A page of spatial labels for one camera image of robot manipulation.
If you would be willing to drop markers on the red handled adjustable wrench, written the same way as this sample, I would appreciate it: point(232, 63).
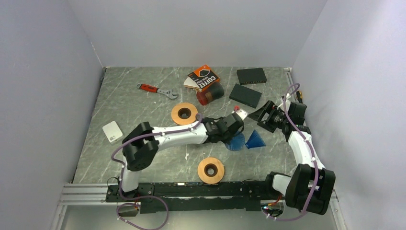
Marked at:
point(171, 94)

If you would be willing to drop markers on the white square box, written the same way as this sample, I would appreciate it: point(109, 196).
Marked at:
point(112, 132)

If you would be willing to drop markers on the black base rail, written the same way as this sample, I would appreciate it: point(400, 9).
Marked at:
point(248, 195)

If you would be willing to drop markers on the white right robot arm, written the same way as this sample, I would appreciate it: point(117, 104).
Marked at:
point(311, 185)

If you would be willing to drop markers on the red and black cup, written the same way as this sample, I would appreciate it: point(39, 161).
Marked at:
point(213, 92)

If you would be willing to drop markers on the blue ribbed dripper cone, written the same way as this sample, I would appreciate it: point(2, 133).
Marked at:
point(255, 141)
point(236, 143)

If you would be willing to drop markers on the wooden dripper ring holder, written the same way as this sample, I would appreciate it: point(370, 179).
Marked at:
point(184, 113)

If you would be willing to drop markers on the yellow black screwdriver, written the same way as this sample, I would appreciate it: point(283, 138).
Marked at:
point(299, 96)

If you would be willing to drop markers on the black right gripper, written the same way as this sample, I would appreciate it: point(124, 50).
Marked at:
point(258, 115)

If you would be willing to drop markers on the paper coffee filters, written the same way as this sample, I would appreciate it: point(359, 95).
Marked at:
point(191, 84)

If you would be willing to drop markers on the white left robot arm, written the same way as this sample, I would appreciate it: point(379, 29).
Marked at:
point(144, 142)

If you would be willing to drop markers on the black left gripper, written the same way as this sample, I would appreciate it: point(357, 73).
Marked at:
point(235, 132)

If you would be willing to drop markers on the orange coffee filter box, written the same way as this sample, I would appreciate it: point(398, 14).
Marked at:
point(204, 77)

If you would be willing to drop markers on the black rectangular box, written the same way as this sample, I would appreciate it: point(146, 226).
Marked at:
point(245, 95)
point(251, 76)

